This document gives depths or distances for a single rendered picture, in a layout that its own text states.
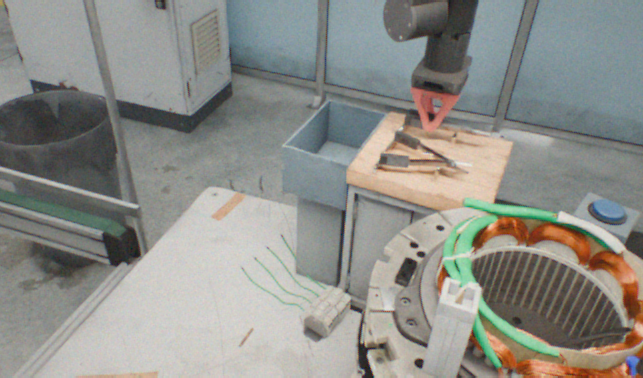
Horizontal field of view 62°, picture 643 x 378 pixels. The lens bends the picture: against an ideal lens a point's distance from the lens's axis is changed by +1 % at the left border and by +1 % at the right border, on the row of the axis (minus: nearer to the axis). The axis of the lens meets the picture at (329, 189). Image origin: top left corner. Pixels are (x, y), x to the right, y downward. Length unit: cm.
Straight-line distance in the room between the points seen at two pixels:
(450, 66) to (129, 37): 223
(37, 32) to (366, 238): 261
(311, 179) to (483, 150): 26
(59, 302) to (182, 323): 124
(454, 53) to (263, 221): 54
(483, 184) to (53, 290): 172
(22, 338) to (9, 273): 33
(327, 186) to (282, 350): 27
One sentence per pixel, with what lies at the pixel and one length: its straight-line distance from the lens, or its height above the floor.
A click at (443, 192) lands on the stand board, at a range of 73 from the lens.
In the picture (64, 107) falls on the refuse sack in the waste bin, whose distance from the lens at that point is 220.
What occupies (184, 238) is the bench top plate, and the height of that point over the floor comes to 78.
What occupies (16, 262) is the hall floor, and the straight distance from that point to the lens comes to 235.
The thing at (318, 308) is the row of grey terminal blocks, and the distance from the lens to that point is 88.
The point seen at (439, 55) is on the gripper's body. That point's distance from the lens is 75.
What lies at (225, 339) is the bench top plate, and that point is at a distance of 90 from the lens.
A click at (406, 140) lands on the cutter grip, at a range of 78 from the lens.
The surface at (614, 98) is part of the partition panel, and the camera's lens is 293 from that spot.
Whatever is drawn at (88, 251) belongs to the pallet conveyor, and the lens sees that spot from 124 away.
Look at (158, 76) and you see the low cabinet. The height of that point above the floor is 30.
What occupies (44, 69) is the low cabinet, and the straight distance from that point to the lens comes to 331.
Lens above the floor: 149
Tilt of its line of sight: 37 degrees down
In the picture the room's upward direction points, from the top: 3 degrees clockwise
